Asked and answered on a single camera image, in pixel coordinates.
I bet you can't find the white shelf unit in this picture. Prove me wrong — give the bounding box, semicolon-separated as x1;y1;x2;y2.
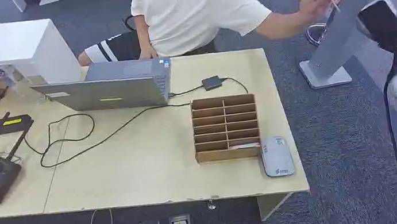
0;11;84;93

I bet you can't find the table leg panel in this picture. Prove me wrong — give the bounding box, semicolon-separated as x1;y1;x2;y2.
256;191;297;222

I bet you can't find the grey laptop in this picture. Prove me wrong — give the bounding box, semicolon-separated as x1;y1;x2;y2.
28;53;178;123

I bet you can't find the person's left hand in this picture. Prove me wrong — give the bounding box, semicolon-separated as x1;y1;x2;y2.
298;0;346;26

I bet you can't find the person's right hand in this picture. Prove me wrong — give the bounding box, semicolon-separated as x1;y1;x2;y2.
137;44;159;61

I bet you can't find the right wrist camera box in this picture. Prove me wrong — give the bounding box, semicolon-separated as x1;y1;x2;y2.
354;0;397;60

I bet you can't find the small black adapter box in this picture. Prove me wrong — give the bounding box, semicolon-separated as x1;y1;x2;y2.
201;74;224;92

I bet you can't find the flat black device yellow label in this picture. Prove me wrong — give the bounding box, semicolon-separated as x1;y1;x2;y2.
0;112;36;136

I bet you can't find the metal chair base ring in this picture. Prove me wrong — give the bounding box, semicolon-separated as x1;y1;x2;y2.
303;22;330;49

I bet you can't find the short black adapter cable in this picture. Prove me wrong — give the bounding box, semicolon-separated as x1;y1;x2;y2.
167;84;205;99

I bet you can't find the black cable behind box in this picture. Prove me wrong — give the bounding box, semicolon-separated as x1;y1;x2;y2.
220;74;250;98

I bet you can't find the wooden card box with slots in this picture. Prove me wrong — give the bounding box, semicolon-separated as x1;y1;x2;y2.
187;91;264;166

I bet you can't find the grey kiosk stand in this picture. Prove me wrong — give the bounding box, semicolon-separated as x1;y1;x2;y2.
290;0;397;92

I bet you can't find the long black looped cable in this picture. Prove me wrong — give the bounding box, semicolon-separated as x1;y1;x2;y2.
22;98;199;172

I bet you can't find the white card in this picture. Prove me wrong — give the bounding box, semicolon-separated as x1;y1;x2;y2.
228;141;261;152

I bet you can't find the person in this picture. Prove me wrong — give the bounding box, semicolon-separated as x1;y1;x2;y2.
70;0;347;71

